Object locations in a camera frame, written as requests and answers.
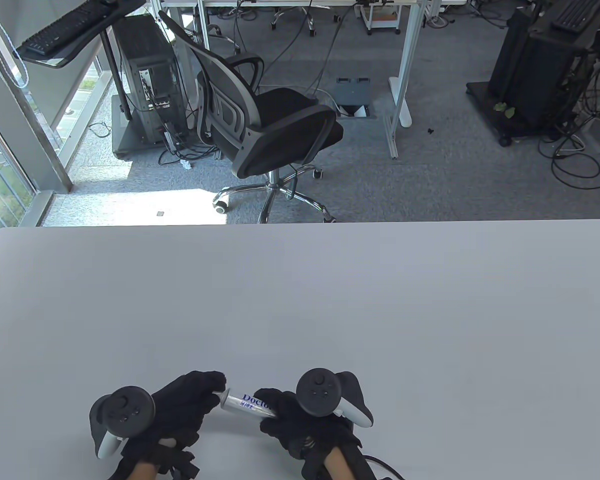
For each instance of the person's right hand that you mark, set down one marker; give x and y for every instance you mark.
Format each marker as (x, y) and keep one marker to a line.
(297, 432)

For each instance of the person's left hand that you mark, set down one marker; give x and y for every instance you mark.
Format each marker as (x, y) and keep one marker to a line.
(180, 407)

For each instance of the white toothpaste tube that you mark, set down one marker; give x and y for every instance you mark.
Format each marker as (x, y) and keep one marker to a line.
(247, 404)

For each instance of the person's left forearm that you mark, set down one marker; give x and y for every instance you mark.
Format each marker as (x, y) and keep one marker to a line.
(144, 471)

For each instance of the person's right forearm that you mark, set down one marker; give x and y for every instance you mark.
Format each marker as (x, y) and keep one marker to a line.
(337, 466)

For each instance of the black white right hand controller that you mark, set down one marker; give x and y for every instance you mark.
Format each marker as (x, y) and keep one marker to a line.
(317, 392)

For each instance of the black white hand controller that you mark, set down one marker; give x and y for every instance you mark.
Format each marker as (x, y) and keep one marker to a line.
(317, 392)
(125, 410)

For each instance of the black white left hand controller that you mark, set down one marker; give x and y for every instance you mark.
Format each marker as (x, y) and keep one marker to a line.
(125, 410)

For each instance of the grey cart base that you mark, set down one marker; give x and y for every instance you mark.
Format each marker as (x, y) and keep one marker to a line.
(125, 135)

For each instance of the black mesh office chair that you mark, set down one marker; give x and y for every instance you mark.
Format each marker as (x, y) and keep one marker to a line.
(280, 120)

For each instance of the grey floor socket box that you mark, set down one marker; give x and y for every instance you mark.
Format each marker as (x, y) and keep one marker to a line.
(354, 92)

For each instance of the black keyboard tray stand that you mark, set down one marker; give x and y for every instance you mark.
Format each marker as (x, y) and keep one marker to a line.
(115, 65)

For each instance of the black computer tower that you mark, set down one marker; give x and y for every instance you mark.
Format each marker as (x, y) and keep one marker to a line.
(147, 60)

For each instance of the black keyboard on tray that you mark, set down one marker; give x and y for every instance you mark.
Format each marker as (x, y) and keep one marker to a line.
(60, 27)

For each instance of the chrome chair base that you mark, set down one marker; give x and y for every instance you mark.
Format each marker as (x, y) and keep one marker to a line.
(292, 20)

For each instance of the white rolling cabinet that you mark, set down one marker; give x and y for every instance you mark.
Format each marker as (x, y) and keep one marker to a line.
(380, 17)

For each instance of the black computer cart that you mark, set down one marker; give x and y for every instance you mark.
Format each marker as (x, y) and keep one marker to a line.
(535, 75)

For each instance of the black keyboard on cart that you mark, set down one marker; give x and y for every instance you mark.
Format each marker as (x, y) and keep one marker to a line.
(577, 14)

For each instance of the window frame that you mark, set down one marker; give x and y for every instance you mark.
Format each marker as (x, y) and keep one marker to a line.
(15, 125)

